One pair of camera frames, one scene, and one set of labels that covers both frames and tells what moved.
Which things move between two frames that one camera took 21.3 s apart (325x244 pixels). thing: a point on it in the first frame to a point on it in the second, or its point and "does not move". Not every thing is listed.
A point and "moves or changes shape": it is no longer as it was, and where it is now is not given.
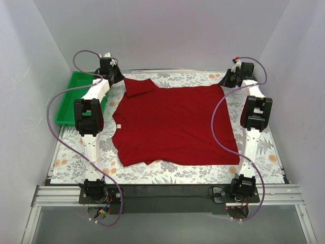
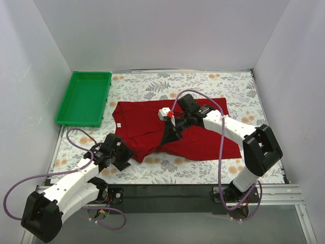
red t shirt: (185, 125) moves or changes shape
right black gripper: (229, 79) to (176, 126)
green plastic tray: (66, 116) does not move
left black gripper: (116, 74) to (123, 157)
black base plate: (176, 199) does not move
